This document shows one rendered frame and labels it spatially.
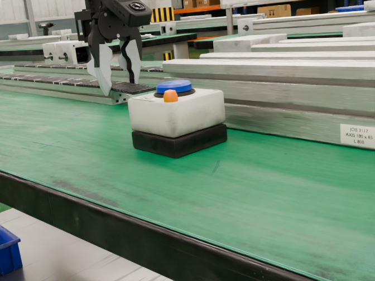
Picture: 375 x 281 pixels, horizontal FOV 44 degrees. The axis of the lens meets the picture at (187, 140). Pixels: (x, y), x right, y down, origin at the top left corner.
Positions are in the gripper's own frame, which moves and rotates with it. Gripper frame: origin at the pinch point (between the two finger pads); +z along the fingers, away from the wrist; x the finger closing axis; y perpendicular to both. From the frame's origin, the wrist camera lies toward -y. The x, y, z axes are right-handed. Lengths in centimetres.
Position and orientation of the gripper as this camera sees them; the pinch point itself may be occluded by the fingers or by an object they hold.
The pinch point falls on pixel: (122, 86)
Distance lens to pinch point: 85.9
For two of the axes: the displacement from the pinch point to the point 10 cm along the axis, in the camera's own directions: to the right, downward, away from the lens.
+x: -7.5, 2.4, -6.2
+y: -6.6, -1.3, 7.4
